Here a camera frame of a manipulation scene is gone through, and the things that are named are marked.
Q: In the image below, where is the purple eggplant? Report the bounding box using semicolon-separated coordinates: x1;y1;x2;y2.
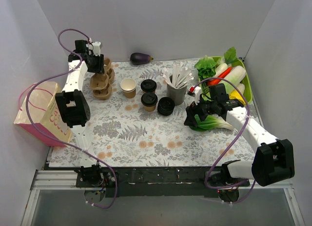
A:
130;52;154;65

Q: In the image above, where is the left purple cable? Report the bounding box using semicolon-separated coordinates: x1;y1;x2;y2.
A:
25;28;118;209

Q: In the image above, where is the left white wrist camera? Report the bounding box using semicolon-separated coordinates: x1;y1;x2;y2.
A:
88;41;102;56

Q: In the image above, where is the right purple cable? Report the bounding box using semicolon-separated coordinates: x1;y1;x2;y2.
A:
192;77;256;204

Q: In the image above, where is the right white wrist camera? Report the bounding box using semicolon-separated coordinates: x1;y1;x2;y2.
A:
187;86;202;103

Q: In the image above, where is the stack of cardboard carriers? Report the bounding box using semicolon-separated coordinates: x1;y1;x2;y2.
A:
89;73;112;100

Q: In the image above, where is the grey holder cup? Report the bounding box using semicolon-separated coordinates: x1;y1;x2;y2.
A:
166;84;187;106

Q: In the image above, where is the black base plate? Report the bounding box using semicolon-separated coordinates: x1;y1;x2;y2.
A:
75;166;218;198

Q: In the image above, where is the green plastic basket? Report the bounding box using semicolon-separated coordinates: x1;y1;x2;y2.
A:
199;58;253;103

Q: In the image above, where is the paper bag with pink handles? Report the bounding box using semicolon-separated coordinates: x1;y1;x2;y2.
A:
14;81;71;147

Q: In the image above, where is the floral table mat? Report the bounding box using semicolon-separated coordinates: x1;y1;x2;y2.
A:
48;59;264;168

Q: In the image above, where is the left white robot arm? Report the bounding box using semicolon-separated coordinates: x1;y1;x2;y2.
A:
55;40;104;187

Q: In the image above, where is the purple cable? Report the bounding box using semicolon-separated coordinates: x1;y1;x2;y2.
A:
25;28;118;209
192;77;256;204

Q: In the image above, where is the brown paper cup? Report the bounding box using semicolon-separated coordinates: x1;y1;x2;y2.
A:
141;92;158;112
140;79;156;94

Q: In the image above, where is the cardboard cup carrier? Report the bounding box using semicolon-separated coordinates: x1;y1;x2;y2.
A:
104;58;115;83

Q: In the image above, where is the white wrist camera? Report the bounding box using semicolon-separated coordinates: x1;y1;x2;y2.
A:
187;86;202;103
88;41;102;56

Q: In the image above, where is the green lettuce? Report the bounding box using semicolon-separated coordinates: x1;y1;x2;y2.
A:
195;56;217;79

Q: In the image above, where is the stack of black lids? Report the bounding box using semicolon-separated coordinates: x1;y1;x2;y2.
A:
157;97;175;116

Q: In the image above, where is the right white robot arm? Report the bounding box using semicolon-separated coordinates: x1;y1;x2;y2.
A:
184;84;295;186

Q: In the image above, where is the yellow flower vegetable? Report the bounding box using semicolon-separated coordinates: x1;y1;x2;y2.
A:
229;83;246;105

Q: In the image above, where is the white radish with leaves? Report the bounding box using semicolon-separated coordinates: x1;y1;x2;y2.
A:
213;47;238;77

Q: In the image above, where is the stack of paper cups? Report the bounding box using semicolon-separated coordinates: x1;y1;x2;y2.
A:
120;78;136;99

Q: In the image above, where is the orange carrot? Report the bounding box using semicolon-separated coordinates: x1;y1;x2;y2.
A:
207;66;232;86

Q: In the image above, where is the bok choy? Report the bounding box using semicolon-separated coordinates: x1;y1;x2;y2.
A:
190;115;234;131

